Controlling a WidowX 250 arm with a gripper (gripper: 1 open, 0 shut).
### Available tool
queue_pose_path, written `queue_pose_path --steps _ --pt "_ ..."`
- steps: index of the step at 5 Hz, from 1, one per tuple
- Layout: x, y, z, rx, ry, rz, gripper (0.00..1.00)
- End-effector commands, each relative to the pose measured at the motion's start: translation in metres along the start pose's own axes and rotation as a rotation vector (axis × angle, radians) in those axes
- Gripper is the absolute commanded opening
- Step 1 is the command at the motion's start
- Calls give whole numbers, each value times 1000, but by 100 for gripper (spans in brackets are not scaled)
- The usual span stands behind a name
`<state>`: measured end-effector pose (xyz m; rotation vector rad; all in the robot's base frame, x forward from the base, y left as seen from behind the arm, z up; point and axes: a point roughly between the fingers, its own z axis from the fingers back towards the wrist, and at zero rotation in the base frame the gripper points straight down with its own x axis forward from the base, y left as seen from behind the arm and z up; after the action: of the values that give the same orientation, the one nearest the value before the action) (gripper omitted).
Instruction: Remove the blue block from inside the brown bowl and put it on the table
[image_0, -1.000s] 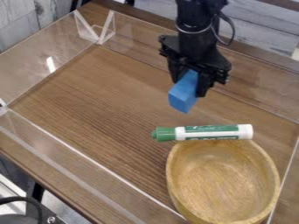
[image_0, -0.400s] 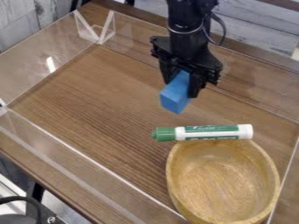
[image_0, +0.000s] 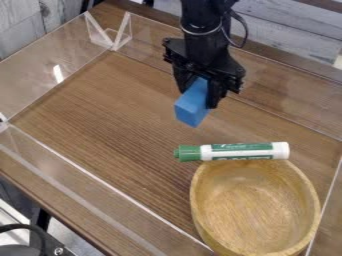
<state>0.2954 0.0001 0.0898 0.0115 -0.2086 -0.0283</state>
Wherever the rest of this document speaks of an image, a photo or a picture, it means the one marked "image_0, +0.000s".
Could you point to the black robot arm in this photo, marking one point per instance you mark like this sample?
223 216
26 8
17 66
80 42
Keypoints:
213 28

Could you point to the blue foam block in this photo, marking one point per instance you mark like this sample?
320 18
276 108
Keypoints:
190 106

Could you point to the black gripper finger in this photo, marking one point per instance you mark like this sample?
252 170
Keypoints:
216 94
185 77

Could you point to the clear acrylic tray wall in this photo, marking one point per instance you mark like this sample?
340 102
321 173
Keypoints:
122 226

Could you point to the green white dry-erase marker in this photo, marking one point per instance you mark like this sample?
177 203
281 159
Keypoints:
241 151

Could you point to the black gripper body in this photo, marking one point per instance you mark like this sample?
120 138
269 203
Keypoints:
206 55

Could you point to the brown wooden bowl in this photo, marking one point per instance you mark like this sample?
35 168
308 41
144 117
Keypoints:
256 208

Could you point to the clear acrylic corner bracket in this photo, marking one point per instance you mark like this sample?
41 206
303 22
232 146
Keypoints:
110 38

